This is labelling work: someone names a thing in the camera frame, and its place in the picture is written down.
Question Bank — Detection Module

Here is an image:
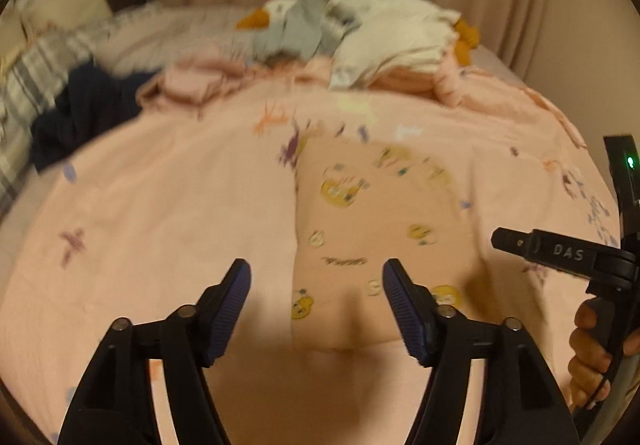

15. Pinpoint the grey garment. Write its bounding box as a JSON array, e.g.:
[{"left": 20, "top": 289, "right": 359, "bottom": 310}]
[{"left": 252, "top": 0, "right": 358, "bottom": 66}]

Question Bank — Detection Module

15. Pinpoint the person's right hand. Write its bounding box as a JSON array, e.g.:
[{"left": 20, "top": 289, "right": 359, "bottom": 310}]
[{"left": 569, "top": 299, "right": 615, "bottom": 408}]

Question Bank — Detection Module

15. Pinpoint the pink cartoon-print garment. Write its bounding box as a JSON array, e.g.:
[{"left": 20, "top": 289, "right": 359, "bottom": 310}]
[{"left": 290, "top": 135, "right": 481, "bottom": 353}]

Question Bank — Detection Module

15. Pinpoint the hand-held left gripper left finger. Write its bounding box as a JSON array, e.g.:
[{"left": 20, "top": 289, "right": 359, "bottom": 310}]
[{"left": 57, "top": 259, "right": 252, "bottom": 445}]

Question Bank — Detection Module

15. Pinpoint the pink printed blanket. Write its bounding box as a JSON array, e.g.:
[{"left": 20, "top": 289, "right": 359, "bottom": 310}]
[{"left": 0, "top": 60, "right": 631, "bottom": 445}]

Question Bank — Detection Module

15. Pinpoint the grey cable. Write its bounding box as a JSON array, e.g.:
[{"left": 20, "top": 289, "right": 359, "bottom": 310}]
[{"left": 575, "top": 345, "right": 640, "bottom": 445}]

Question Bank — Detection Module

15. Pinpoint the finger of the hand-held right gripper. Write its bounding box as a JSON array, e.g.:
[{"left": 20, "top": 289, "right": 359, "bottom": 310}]
[{"left": 491, "top": 227, "right": 593, "bottom": 278}]

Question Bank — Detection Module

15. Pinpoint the cream white garment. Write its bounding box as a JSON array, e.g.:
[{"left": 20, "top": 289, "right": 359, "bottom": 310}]
[{"left": 327, "top": 0, "right": 462, "bottom": 90}]

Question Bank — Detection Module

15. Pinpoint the grey plaid bedding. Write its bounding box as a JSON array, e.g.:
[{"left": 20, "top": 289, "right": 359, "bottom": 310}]
[{"left": 0, "top": 15, "right": 166, "bottom": 210}]

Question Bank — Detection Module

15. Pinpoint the pink folded garment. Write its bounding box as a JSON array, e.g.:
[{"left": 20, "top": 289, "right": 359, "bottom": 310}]
[{"left": 370, "top": 60, "right": 463, "bottom": 106}]

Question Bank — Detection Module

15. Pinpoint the white pillow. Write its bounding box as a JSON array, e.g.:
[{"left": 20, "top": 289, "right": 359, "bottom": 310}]
[{"left": 12, "top": 0, "right": 113, "bottom": 33}]

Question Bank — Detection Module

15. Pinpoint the small crumpled pink garment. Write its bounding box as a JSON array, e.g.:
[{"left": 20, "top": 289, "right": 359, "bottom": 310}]
[{"left": 137, "top": 52, "right": 247, "bottom": 112}]

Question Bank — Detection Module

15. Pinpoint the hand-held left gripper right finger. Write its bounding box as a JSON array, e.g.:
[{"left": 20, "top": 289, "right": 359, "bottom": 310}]
[{"left": 381, "top": 259, "right": 576, "bottom": 445}]

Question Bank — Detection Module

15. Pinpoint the navy blue cloth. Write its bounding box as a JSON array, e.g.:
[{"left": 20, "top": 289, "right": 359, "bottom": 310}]
[{"left": 32, "top": 62, "right": 161, "bottom": 170}]

